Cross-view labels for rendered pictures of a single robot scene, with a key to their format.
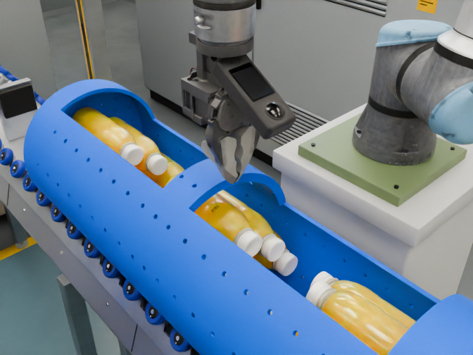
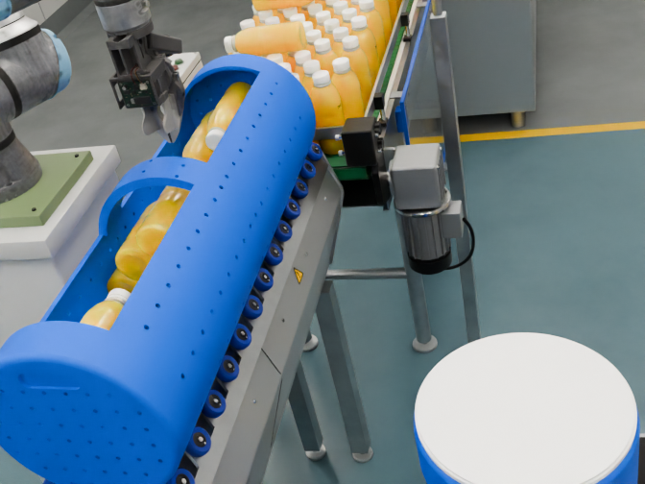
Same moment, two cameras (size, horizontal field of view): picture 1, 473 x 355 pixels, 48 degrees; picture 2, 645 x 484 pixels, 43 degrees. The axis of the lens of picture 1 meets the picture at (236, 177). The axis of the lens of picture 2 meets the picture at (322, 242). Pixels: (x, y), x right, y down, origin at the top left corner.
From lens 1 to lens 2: 1.63 m
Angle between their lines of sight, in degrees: 90
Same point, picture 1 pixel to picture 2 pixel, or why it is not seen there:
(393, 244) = (112, 182)
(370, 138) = (26, 167)
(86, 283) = (242, 444)
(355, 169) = (62, 178)
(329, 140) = (18, 207)
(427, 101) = (50, 71)
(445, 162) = not seen: hidden behind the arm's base
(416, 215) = (98, 151)
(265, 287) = (247, 115)
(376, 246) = not seen: hidden behind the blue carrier
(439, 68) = (35, 46)
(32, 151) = (168, 384)
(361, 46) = not seen: outside the picture
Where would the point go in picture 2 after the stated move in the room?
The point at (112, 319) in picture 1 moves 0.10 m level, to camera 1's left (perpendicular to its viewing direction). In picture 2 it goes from (263, 398) to (297, 429)
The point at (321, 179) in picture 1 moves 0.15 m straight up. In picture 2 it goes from (75, 202) to (43, 130)
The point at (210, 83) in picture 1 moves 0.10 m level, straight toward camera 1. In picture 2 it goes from (147, 65) to (200, 40)
